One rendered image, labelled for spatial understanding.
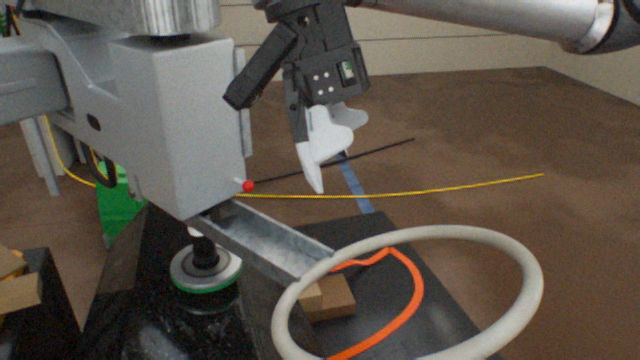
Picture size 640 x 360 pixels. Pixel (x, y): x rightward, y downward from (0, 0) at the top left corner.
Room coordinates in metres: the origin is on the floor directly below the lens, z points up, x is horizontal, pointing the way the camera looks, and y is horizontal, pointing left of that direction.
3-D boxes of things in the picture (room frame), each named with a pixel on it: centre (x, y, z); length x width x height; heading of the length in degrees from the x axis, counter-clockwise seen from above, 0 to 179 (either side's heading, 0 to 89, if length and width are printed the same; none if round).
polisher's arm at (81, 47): (1.32, 0.64, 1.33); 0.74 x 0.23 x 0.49; 49
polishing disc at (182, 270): (1.05, 0.35, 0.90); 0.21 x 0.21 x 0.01
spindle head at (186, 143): (1.10, 0.41, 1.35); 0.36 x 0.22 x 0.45; 49
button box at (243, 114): (1.09, 0.23, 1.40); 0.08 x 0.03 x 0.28; 49
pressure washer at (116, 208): (2.34, 1.23, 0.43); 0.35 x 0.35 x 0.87; 3
